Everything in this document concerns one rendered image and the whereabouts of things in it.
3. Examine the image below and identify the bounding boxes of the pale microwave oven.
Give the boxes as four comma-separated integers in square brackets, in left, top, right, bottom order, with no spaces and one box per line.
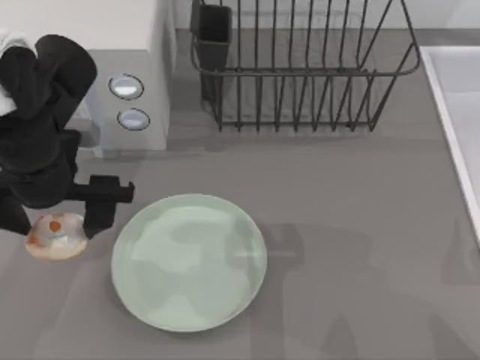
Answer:
[0,0,178,159]

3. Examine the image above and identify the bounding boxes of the round glazed bread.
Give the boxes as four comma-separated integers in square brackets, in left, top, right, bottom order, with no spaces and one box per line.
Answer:
[24,211,89,263]

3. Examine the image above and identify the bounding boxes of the small round microwave knob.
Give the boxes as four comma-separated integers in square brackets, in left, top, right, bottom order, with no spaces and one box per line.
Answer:
[116,107,152,133]

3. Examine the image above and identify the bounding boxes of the dark cutlery holder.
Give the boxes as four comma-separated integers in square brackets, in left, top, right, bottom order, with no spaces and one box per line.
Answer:
[190,2,233,71]

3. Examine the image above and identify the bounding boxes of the dark wire dish rack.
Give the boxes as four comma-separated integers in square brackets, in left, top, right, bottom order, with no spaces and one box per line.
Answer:
[190,0,422,134]

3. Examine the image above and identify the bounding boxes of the large round microwave knob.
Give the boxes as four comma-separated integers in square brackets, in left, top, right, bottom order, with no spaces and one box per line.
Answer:
[107,72,146,102]

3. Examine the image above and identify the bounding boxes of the pale green plate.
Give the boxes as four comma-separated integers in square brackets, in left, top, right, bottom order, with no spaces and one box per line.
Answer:
[110,192,269,334]

